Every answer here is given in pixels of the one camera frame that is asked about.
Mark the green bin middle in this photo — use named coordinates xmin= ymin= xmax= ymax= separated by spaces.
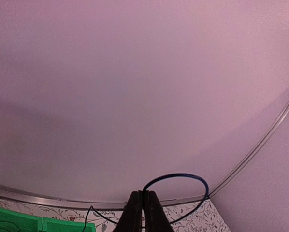
xmin=0 ymin=207 xmax=43 ymax=232

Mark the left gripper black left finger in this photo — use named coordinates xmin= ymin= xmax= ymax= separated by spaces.
xmin=113 ymin=190 xmax=143 ymax=232

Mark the green bin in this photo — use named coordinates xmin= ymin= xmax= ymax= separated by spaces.
xmin=43 ymin=217 xmax=96 ymax=232
xmin=0 ymin=207 xmax=43 ymax=232

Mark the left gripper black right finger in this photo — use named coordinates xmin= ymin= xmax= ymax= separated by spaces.
xmin=144 ymin=191 xmax=174 ymax=232

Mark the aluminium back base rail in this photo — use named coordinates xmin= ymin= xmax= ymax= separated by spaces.
xmin=0 ymin=181 xmax=208 ymax=210

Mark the green bin right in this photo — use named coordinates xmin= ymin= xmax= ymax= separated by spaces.
xmin=43 ymin=217 xmax=96 ymax=232

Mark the floral patterned table mat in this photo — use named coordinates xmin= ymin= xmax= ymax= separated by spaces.
xmin=0 ymin=198 xmax=230 ymax=232

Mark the dark blue thin cable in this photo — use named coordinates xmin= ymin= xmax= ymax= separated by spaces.
xmin=142 ymin=173 xmax=210 ymax=225

